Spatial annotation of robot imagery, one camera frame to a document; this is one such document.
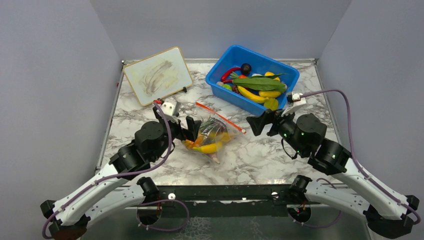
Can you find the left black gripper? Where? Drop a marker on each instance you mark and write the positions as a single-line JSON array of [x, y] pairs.
[[190, 134]]

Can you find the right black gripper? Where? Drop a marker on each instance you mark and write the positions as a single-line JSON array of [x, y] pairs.
[[258, 122]]

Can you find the clear orange zip bag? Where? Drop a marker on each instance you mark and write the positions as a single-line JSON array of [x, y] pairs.
[[204, 112]]

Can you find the yellow toy banana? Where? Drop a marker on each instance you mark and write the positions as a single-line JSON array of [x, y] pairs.
[[261, 97], [209, 148]]

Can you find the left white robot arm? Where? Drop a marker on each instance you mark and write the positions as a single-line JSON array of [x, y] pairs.
[[70, 217]]

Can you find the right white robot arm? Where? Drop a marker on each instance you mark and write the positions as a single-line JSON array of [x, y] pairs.
[[386, 212]]

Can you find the yellow toy starfruit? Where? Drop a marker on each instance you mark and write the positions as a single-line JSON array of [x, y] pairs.
[[271, 103]]

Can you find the blue plastic bin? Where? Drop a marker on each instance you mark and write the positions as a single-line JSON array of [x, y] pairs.
[[235, 56]]

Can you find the green leafy vegetable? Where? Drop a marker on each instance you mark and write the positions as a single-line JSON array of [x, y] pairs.
[[260, 83]]

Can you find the red toy grapes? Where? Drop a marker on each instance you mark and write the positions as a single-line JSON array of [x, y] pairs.
[[235, 89]]

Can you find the small yellow toy fruit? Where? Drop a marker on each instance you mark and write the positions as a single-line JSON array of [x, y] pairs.
[[271, 75]]

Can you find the white drawing board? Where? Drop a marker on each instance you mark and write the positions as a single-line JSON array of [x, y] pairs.
[[158, 76]]

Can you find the green toy lime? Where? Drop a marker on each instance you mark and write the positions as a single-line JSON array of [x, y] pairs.
[[228, 87]]

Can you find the dark round plum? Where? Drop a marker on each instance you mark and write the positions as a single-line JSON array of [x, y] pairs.
[[245, 69]]

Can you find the red toy chili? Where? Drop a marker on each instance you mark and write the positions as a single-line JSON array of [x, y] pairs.
[[226, 77]]

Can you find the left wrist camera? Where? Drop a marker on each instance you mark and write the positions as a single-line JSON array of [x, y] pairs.
[[171, 109]]

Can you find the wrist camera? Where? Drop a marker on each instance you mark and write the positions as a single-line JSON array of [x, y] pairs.
[[295, 102], [171, 109]]

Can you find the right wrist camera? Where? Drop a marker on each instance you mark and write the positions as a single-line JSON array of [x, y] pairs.
[[295, 102]]

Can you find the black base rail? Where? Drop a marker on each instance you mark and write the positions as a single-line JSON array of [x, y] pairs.
[[215, 201]]

